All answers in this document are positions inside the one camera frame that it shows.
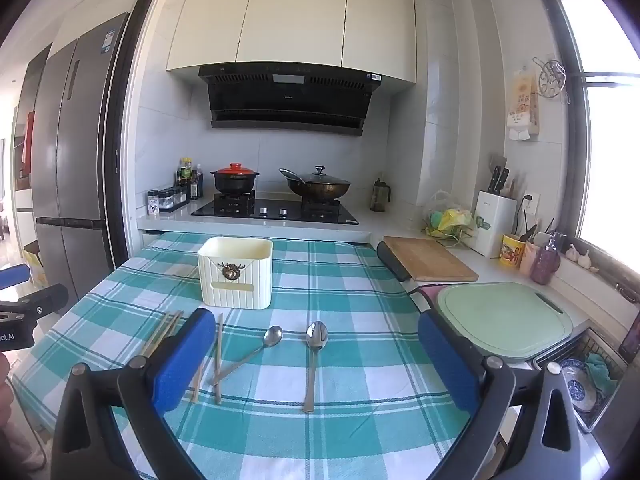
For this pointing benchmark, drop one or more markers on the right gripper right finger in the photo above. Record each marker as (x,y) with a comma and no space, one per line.
(482,386)

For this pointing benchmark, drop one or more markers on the cream utensil holder box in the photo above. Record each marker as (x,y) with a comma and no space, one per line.
(236,272)

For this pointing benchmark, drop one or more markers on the sauce bottles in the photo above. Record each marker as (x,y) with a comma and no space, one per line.
(190,179)

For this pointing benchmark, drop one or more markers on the plastic bag with items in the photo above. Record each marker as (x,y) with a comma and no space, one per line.
(450,223)

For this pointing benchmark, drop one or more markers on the wooden cutting board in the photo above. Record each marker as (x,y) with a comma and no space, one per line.
(427,261)

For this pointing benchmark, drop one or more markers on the yellow cup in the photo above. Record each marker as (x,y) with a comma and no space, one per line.
(511,251)

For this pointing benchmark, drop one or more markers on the purple soap dispenser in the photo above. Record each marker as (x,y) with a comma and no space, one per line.
(548,259)

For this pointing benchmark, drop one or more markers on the black range hood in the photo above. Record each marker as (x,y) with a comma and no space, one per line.
(281,95)

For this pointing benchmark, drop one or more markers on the small metal spoon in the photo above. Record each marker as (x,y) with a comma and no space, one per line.
(271,338)

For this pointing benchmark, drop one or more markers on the black gas stove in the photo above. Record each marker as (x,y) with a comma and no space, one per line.
(248,206)

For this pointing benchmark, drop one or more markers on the black board holder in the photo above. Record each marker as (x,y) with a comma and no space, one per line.
(392,263)

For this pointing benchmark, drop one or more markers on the person's left hand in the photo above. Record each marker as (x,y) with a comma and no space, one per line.
(6,393)

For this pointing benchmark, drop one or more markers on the stainless steel refrigerator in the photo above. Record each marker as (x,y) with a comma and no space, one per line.
(67,154)

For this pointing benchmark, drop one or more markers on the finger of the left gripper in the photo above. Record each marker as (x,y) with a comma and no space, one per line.
(14,275)
(45,301)

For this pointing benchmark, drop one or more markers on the metal wall rack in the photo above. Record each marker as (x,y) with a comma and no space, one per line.
(551,79)

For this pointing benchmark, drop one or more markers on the black pot red lid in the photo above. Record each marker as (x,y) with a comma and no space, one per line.
(234,179)

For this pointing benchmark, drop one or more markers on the white spice shaker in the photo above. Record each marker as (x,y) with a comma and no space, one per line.
(153,203)

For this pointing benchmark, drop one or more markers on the hanging wall bag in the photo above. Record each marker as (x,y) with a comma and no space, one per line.
(522,118)

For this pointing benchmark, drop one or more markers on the large metal spoon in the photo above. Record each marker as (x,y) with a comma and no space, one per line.
(316,338)

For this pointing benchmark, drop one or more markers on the teal plaid tablecloth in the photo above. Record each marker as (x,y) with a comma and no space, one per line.
(380,409)

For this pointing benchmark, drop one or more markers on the green plastic cutting board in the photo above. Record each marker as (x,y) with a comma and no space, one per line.
(510,320)

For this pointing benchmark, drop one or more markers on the dark wok glass lid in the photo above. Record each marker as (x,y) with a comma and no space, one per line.
(317,186)

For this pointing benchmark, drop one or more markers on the pink cloth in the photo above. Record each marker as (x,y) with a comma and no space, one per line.
(430,293)

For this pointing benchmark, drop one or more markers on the white knife block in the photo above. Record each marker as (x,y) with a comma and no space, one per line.
(494,213)

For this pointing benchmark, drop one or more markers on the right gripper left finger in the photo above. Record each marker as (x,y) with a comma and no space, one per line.
(150,392)

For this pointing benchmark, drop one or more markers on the spice jar rack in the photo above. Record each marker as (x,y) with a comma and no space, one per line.
(170,199)

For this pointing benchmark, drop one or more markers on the dark glass kettle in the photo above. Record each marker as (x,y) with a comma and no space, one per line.
(380,196)

